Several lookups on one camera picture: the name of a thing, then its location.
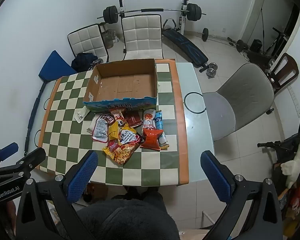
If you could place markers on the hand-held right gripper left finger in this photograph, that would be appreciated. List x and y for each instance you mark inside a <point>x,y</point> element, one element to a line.
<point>82,177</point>

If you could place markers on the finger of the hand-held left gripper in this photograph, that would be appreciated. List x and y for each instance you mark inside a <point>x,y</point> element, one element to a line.
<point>7,150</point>
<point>32,158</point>

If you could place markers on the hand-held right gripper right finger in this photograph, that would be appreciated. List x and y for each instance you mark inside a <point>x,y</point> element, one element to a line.
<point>215,177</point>

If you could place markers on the yellow red noodle packet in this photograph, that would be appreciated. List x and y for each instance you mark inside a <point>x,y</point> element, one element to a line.
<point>122,147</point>

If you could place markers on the white snack pack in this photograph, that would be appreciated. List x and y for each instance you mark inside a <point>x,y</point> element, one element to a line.
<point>90,127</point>

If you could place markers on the yellow panda snack packet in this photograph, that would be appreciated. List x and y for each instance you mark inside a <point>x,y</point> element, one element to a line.
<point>113,131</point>

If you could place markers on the small clear plastic packet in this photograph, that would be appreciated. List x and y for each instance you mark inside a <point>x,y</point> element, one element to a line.
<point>80,115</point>

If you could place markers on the orange panda seed packet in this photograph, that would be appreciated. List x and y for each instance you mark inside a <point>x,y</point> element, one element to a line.
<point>115,113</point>

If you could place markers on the red orange chip packet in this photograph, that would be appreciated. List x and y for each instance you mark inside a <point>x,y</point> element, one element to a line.
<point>151,138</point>

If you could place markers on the blue white long packet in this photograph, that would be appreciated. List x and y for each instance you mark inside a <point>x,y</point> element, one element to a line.
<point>160,123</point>

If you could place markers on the small brown cardboard box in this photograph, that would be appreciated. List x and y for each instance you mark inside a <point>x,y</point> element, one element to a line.
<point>97,192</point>

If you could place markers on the green checkered tablecloth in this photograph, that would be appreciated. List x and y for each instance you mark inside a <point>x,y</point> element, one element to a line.
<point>65,120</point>

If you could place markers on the person's dark fleece clothing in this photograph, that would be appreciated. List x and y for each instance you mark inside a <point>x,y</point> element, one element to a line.
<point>127,220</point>

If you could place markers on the black kick scooter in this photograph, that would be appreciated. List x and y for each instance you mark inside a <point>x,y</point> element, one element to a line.
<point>277,146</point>

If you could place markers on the white goose plush toy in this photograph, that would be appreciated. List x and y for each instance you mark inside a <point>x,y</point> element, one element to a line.
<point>293,166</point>

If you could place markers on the grey shell chair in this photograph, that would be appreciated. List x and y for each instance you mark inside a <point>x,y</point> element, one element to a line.
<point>242,92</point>

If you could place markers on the chrome dumbbell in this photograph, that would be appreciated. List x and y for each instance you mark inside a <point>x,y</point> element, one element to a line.
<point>211,70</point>

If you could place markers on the dark blue bag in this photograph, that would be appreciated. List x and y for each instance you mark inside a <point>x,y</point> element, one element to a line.
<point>82,61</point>

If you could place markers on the white power strip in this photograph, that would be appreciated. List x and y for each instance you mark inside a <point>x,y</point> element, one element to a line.
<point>295,101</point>

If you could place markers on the chrome weight plates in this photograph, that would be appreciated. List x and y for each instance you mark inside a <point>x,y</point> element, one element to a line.
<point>96,63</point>

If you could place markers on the white sneakers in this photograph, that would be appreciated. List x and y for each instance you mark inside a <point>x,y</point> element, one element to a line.
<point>245,54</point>

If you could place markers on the white padded chair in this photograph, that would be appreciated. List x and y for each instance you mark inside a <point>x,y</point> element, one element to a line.
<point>142,35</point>
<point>86,38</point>

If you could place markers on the dark wooden chair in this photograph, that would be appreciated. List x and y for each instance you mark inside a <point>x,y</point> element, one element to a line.
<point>288,67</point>

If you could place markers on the black blue sit-up bench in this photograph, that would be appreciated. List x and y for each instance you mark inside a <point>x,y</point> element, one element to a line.
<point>187,47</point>

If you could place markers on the black dumbbell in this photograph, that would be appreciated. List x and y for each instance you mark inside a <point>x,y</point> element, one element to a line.
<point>241,46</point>

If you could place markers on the black speaker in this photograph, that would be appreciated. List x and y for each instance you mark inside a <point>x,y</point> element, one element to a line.
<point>256,45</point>

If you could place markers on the brown glass jar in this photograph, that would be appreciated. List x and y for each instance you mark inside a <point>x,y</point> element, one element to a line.
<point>107,38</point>

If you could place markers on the short black dumbbell bar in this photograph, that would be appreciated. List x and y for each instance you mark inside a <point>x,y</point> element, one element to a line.
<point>205,34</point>

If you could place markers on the black exercise machine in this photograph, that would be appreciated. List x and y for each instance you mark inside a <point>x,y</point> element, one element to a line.
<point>277,42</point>

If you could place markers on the black thin pole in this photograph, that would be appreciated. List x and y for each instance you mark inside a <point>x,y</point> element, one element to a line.
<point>261,22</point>

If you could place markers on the black plate barbell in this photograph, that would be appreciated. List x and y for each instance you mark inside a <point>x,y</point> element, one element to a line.
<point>152,10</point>

